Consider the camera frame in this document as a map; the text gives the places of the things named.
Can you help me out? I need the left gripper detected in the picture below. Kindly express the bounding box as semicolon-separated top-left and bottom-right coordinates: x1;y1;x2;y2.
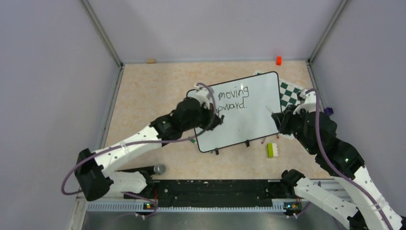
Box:
183;102;223;132

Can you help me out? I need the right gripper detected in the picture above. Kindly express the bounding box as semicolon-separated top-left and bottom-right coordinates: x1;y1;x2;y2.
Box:
272;103;316;154

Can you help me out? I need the white whiteboard black frame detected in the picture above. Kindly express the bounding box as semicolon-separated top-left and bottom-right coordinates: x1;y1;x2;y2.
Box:
196;76;278;152

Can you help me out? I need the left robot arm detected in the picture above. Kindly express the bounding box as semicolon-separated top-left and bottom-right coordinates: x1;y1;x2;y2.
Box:
73;97;224;201

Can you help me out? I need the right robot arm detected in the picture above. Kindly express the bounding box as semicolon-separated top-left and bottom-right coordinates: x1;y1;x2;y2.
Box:
271;105;406;230

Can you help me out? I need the white lego brick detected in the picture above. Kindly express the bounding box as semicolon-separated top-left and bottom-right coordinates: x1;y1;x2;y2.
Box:
272;143;279;157

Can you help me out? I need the green lego brick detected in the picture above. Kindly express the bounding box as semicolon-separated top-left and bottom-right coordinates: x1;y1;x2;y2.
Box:
266;143;274;159

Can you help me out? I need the green white chess mat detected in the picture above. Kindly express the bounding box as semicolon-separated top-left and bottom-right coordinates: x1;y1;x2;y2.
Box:
241;71;304;112

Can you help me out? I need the purple block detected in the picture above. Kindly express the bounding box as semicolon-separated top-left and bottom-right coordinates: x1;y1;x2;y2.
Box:
324;107;334;116

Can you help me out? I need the orange block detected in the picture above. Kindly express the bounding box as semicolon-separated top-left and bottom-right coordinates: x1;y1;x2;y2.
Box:
276;56;282;66

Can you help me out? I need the microphone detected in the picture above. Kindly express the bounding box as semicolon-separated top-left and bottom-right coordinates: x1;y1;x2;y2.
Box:
123;163;166;175

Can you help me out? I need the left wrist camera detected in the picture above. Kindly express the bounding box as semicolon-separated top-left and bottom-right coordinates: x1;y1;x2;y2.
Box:
192;87;211;109

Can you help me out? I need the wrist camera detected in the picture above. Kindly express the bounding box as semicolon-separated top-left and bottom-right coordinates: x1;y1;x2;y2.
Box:
192;87;211;109
293;89;317;115

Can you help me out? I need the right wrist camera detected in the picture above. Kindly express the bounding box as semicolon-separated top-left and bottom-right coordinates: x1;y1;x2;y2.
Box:
293;89;317;115

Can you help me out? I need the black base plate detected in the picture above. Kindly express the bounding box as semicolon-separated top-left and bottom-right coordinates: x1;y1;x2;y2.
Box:
139;179;302;208

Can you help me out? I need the slotted cable duct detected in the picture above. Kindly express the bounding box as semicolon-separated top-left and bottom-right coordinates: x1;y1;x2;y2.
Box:
87;201;284;213

